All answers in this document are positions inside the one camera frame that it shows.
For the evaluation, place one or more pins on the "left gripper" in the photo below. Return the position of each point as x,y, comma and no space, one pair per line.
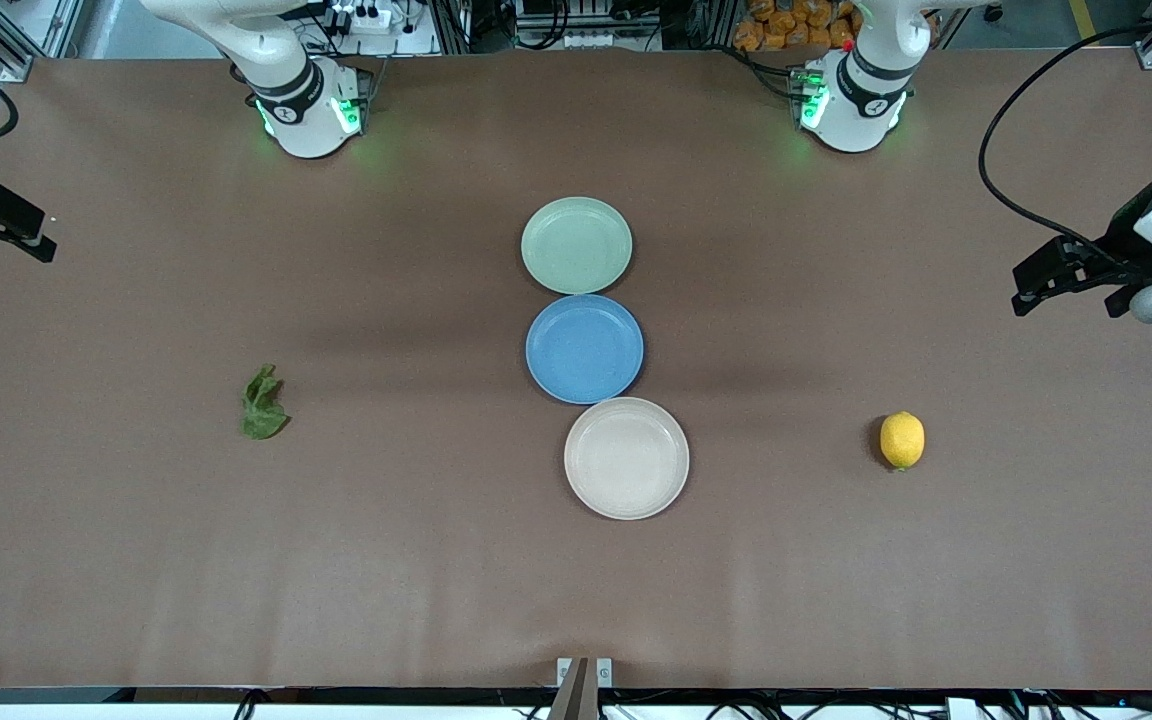
1122,243

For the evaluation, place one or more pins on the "yellow lemon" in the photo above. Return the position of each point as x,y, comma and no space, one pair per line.
902,440

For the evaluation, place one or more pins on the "green lettuce leaf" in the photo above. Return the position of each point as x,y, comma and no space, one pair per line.
261,410

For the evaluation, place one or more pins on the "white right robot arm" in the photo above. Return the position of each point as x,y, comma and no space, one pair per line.
301,110

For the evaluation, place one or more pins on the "bag of orange snacks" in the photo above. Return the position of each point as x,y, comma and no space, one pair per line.
786,25

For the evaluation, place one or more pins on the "white power strip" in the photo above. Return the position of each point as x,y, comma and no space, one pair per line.
371,17

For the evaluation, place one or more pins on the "small white box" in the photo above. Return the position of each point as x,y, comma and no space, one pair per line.
963,709

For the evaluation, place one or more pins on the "beige plate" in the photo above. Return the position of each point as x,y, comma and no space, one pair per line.
626,458

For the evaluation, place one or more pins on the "blue plate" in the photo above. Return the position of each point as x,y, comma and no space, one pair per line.
584,350

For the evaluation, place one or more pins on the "pale green plate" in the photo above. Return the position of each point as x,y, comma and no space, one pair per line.
576,245

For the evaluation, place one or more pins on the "metal equipment rack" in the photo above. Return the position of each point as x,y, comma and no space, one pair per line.
586,20

